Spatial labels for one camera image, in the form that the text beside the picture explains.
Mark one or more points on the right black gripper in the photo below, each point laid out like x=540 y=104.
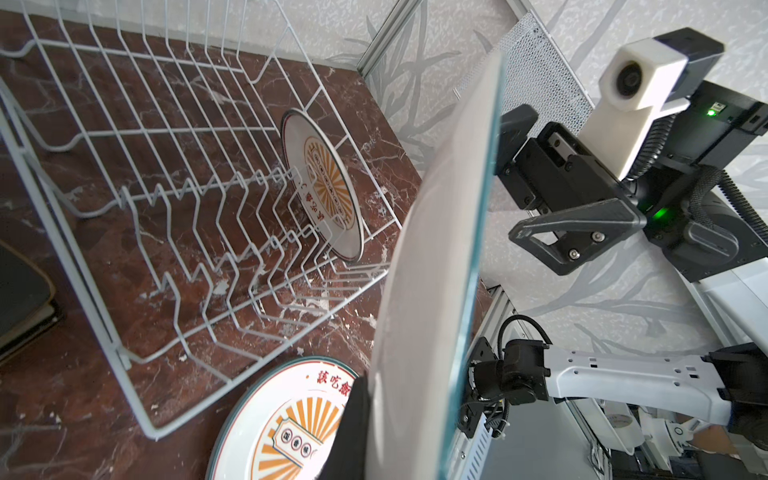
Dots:
x=592 y=210

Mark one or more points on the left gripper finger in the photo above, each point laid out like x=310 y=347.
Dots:
x=346 y=460

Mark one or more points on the white round plate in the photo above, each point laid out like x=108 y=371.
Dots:
x=325 y=188
x=424 y=323
x=283 y=427

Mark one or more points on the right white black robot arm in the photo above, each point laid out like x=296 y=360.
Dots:
x=706 y=229

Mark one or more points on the white mesh wall basket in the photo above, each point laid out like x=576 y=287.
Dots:
x=535 y=73

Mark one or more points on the aluminium front rail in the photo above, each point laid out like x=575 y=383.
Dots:
x=472 y=439

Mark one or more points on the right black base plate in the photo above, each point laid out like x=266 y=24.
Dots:
x=482 y=403

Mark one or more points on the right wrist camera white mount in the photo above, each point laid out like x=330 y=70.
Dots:
x=645 y=81

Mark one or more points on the white wire dish rack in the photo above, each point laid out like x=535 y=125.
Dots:
x=147 y=135

